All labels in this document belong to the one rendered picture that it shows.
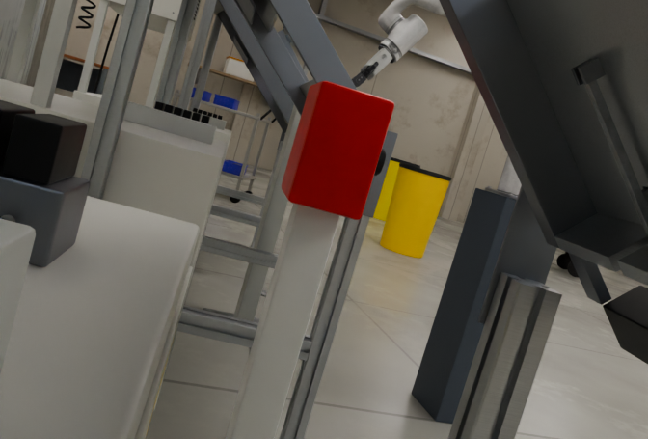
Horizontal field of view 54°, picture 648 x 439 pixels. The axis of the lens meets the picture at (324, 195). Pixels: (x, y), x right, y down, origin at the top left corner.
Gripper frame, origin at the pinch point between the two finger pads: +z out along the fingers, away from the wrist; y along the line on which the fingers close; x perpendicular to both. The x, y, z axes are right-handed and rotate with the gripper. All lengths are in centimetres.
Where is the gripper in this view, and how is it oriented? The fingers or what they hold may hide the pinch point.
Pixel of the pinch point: (354, 83)
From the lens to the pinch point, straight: 219.4
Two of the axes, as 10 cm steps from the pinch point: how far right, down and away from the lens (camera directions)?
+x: -6.7, -7.3, -1.3
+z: -7.3, 6.8, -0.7
